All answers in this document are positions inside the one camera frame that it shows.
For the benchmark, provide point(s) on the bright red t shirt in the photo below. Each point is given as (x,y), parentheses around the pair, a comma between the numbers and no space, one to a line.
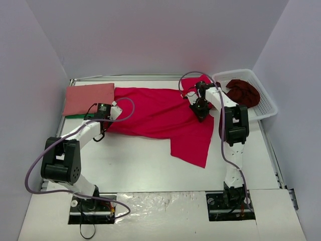
(164,114)

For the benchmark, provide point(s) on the dark red t shirt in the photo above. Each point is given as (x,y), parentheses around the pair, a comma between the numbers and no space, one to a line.
(243,93)

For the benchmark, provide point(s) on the folded salmon pink shirt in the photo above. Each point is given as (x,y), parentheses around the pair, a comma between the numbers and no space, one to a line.
(80,98)

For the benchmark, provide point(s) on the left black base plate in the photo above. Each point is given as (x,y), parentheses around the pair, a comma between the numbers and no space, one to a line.
(85,211)

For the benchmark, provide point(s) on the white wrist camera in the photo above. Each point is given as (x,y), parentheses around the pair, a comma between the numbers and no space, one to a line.
(115,111)
(191,97)

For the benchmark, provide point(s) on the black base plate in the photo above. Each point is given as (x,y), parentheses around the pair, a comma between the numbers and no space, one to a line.
(219,210)
(85,211)

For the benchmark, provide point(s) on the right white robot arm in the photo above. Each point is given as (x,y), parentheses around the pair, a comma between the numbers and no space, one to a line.
(233,132)

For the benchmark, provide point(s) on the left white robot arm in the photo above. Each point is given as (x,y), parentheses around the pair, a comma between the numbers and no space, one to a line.
(62,163)

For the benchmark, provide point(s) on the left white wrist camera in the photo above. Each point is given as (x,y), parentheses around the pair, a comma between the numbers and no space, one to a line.
(115,111)

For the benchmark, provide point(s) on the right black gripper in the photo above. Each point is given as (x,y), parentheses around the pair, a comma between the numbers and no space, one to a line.
(200,115)

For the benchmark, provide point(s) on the white plastic basket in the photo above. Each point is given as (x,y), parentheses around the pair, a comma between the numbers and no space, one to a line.
(266,107)

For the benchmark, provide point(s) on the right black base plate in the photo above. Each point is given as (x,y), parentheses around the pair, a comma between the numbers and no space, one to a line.
(219,210)

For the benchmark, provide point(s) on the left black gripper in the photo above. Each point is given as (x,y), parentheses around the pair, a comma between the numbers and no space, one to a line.
(107,124)

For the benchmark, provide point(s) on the folded green shirt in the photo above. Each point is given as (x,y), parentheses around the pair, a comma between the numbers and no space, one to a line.
(81,116)

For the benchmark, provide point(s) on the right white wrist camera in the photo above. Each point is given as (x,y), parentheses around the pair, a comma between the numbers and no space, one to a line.
(191,97)

